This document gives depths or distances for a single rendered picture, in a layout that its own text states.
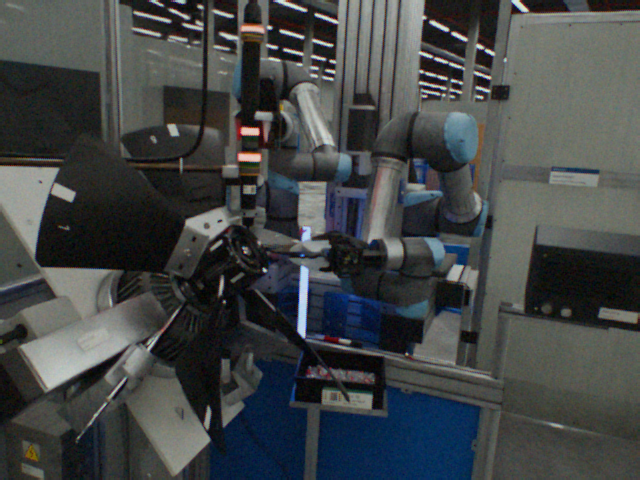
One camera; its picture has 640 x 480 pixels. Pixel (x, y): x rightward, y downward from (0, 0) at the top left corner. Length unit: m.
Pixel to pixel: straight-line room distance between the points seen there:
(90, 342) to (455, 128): 0.90
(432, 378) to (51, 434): 0.90
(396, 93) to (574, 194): 1.20
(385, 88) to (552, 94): 1.08
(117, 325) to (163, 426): 0.24
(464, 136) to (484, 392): 0.64
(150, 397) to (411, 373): 0.70
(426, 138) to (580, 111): 1.53
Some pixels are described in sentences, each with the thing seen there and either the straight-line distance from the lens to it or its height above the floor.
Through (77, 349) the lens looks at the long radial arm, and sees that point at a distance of 0.88.
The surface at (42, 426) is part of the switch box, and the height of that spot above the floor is 0.84.
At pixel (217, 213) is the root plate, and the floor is 1.28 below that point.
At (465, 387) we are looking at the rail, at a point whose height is 0.82.
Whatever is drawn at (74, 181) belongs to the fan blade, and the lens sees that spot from 0.88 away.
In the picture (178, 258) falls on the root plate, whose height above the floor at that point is 1.21.
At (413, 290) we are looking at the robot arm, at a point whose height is 1.09.
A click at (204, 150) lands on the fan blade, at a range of 1.17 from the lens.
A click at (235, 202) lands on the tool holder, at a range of 1.08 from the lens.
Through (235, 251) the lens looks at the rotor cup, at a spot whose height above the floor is 1.23.
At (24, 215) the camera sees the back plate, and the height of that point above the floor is 1.26.
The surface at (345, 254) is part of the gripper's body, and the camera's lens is 1.15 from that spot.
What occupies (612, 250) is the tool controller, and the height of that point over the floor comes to 1.23.
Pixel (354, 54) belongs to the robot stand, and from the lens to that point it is 1.93.
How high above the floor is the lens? 1.47
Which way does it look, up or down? 13 degrees down
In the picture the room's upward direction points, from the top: 3 degrees clockwise
